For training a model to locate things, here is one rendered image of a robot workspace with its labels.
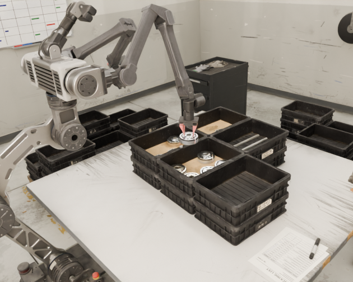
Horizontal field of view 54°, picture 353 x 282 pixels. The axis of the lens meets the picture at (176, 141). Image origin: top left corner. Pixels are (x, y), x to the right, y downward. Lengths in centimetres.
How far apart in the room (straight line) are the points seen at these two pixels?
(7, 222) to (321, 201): 158
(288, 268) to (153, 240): 62
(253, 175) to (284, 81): 362
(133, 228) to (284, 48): 405
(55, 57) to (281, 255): 134
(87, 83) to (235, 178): 93
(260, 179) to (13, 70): 349
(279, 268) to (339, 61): 374
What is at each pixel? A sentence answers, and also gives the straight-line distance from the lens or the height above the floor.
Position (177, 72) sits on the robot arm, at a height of 139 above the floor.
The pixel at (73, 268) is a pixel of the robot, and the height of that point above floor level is 39.
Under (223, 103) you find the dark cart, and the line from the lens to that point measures 370.
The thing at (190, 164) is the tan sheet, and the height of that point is 83.
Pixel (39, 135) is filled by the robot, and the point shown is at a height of 116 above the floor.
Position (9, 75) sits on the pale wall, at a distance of 466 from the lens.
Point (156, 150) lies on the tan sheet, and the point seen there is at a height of 83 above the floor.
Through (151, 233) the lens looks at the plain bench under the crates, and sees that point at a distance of 178.
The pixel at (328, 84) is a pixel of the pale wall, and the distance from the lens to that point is 514.
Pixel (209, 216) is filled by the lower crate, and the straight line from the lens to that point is 174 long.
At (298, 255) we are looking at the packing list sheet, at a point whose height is 70.
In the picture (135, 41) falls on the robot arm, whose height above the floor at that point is 157.
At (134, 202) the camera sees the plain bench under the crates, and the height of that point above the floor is 70.
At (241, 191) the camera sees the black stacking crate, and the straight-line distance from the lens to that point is 182.
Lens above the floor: 188
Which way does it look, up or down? 27 degrees down
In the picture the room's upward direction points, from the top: 3 degrees counter-clockwise
